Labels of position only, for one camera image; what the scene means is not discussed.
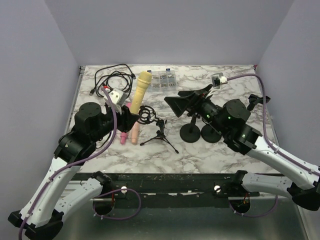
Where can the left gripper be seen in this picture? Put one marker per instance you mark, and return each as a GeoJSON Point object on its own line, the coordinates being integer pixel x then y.
{"type": "Point", "coordinates": [127, 119]}

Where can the peach microphone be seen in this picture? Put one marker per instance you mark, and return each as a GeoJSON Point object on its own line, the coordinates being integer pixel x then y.
{"type": "Point", "coordinates": [135, 133]}

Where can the shock mount desk stand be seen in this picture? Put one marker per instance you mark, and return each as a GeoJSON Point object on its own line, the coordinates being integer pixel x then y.
{"type": "Point", "coordinates": [190, 132]}

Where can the tall shock mount stand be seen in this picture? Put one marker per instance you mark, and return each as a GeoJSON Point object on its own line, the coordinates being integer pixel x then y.
{"type": "Point", "coordinates": [148, 116]}

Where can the pink microphone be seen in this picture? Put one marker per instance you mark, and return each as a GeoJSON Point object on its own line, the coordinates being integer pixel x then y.
{"type": "Point", "coordinates": [124, 135]}

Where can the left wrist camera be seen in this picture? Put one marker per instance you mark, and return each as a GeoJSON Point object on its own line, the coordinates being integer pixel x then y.
{"type": "Point", "coordinates": [114, 97]}

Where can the clear screw organiser box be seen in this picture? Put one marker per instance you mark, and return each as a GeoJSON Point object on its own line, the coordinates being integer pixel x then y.
{"type": "Point", "coordinates": [162, 81]}

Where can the clip desk stand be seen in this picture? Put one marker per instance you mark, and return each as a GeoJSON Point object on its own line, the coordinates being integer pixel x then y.
{"type": "Point", "coordinates": [210, 135]}

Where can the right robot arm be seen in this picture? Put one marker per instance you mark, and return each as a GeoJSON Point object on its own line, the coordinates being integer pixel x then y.
{"type": "Point", "coordinates": [300, 180]}

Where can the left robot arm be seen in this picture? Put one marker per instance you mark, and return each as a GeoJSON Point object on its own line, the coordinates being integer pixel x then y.
{"type": "Point", "coordinates": [44, 215]}

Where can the yellow microphone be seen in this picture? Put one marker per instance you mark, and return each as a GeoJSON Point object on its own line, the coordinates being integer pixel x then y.
{"type": "Point", "coordinates": [143, 82]}

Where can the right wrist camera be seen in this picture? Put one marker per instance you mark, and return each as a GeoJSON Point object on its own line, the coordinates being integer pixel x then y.
{"type": "Point", "coordinates": [218, 79]}

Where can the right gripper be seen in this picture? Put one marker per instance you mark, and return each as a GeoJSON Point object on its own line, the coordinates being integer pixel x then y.
{"type": "Point", "coordinates": [196, 98]}

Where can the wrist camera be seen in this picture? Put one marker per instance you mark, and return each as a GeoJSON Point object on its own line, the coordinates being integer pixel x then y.
{"type": "Point", "coordinates": [218, 79]}
{"type": "Point", "coordinates": [114, 97]}

